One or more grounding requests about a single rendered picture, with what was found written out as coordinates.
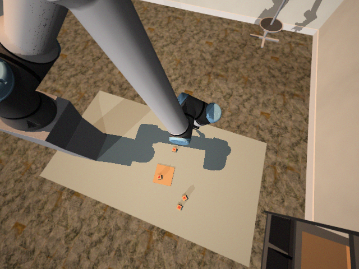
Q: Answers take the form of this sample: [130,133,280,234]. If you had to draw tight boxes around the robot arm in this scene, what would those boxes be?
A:
[0,0,222,145]

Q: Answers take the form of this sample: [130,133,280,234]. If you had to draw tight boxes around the orange mat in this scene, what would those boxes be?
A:
[153,164,174,186]

